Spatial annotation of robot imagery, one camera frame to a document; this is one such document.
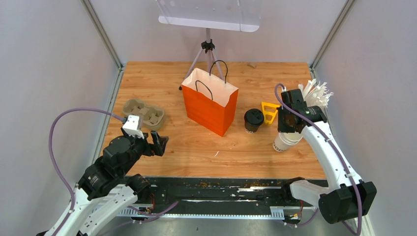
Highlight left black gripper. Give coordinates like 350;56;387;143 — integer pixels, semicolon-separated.
119;125;169;176

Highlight black cup lid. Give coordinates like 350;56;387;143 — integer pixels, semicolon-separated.
244;108;264;126

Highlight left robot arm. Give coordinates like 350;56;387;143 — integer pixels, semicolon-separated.
39;131;169;236

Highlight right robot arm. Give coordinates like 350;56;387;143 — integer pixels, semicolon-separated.
273;89;377;224

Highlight yellow plastic triangle tool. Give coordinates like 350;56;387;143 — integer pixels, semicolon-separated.
261;102;281;125

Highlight white paper cup stack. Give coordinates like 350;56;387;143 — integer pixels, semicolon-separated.
273;132;302;152

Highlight cardboard cup carrier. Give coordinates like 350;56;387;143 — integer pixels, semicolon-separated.
122;98;166;131

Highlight white wrapped straws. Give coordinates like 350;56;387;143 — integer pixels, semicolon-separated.
298;79;334;109

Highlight orange paper bag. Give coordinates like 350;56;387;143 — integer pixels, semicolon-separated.
180;66;238;137

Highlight tripod stand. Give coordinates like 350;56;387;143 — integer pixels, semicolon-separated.
184;28;227;81

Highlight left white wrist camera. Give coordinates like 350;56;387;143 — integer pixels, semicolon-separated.
122;115;145;139

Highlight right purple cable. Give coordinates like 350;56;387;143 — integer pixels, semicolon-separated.
274;83;363;236

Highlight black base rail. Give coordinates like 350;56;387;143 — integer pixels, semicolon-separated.
107;176;336;217

